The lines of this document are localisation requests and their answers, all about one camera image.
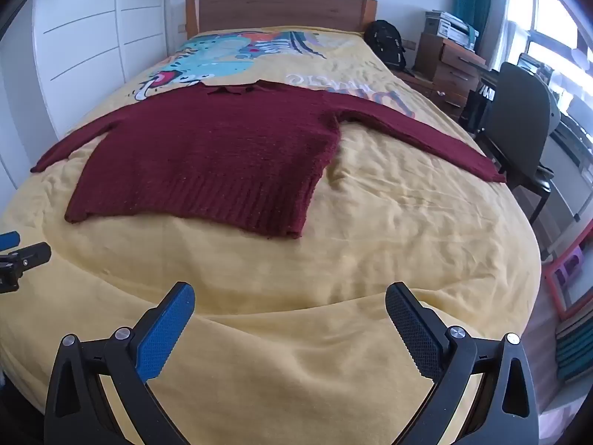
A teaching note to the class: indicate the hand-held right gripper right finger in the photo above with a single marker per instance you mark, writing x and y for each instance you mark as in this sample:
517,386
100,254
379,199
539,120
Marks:
412,329

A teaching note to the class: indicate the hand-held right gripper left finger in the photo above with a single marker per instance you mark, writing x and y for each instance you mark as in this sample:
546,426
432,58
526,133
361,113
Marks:
162,333

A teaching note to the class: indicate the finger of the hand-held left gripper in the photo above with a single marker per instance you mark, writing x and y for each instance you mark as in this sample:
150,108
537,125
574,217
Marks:
8,240
28,256

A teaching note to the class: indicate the maroon knitted sweater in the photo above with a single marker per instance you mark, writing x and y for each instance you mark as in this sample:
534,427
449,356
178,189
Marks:
208,157

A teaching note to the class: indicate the yellow printed blanket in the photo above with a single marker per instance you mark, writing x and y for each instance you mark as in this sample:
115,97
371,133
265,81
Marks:
370,250

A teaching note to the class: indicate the stack of teal books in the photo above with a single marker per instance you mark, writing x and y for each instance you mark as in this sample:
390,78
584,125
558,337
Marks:
577,350

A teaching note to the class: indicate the purple plastic stool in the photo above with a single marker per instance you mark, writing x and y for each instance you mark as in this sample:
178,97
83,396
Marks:
569,266

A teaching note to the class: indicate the white built-in wardrobe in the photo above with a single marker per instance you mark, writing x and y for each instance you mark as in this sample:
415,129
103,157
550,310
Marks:
83,37

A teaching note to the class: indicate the black hanging bag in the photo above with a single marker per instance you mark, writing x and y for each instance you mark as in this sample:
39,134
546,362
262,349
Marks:
479,102

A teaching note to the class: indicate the dark office chair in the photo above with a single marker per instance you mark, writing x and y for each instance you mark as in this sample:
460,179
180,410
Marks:
519,116

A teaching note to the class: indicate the wooden drawer cabinet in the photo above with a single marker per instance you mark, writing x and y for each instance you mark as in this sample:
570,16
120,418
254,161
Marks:
451,69

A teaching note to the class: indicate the black backpack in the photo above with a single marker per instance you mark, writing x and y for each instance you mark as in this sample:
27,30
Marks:
387,44

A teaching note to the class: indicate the grey printer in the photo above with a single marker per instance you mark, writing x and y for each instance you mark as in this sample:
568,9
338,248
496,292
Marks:
451,28

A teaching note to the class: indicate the window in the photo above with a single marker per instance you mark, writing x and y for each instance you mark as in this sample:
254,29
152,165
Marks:
551,32

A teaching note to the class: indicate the teal curtain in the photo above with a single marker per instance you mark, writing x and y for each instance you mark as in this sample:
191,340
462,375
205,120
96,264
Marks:
477,4

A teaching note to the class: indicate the wooden bed headboard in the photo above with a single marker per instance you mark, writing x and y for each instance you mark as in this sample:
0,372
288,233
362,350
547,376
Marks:
278,11

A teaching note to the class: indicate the red wooden frame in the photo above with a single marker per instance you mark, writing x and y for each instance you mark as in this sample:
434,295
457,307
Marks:
553,287

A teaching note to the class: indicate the wall switch plate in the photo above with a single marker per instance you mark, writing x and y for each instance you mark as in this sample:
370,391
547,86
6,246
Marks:
410,45

